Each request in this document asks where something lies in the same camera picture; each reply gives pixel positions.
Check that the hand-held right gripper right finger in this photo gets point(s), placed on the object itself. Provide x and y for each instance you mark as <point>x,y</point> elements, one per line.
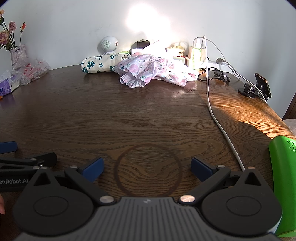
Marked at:
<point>200,169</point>

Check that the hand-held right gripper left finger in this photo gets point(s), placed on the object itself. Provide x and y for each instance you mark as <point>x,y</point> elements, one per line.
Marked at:
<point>93,167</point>

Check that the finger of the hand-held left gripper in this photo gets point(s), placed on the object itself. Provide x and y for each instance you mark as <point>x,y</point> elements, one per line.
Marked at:
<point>8,147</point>
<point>46,160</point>

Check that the pink floral garment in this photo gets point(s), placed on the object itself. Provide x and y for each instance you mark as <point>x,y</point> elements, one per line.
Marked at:
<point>143,67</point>

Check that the person's left hand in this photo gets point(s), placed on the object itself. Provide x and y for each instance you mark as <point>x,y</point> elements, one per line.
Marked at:
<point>1,205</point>

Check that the purple tissue pack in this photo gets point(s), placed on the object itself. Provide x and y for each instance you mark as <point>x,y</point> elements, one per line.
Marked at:
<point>7,88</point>

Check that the clear plastic bag red print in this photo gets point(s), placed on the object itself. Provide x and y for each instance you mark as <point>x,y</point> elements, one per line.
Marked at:
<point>32,69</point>

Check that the green plastic container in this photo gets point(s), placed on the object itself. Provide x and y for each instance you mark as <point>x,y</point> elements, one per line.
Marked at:
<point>283,185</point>

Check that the clear patterned vase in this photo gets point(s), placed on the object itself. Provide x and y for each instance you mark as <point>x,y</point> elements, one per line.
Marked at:
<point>18,55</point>

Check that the black phone holder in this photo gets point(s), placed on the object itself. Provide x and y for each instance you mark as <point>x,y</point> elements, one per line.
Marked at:
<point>248,90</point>

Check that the white fluffy cloth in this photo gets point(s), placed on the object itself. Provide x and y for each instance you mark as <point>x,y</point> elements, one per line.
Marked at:
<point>291,127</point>

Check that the folded cream cloth green flowers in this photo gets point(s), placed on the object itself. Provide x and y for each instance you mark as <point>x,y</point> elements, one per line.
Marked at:
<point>97,63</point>

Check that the white power strip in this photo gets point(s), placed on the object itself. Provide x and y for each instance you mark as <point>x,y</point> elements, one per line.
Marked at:
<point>220,67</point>

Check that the black phone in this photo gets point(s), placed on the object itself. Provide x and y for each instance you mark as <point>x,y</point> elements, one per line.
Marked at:
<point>263,84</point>

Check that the beige box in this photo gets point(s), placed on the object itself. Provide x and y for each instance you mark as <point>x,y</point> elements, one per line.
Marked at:
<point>203,53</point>

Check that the pink artificial flowers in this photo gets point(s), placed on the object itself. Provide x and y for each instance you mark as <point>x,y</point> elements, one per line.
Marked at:
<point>10,29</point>

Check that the white round speaker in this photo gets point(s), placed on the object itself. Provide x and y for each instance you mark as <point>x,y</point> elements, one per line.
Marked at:
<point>107,44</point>

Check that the small grey box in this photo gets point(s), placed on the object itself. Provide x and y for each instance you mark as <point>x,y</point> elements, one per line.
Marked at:
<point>141,44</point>

